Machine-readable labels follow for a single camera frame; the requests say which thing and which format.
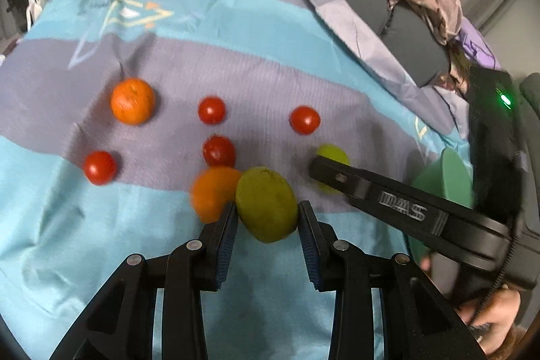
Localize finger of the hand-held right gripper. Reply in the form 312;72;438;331
309;156;537;290

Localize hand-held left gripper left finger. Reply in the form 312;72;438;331
50;200;240;360

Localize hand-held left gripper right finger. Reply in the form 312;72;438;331
297;200;486;360

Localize orange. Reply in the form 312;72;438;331
191;167;242;224
110;78;156;126

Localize large green mango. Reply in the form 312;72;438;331
235;167;298;244

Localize green bowl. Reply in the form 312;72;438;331
408;147;477;274

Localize small green lime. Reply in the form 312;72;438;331
314;144;351;194

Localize red tomato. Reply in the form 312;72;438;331
83;150;118;186
198;96;227;125
289;106;321;135
203;135;237;168

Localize person's right hand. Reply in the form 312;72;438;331
458;288;523;354

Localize grey sofa backrest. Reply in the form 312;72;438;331
521;73;540;118

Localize patterned cloth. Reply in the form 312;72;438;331
439;48;471;95

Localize purple cloth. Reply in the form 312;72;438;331
447;16;505;91

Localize blue grey striped blanket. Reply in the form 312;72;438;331
0;0;477;360

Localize black cable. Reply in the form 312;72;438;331
475;233;520;327

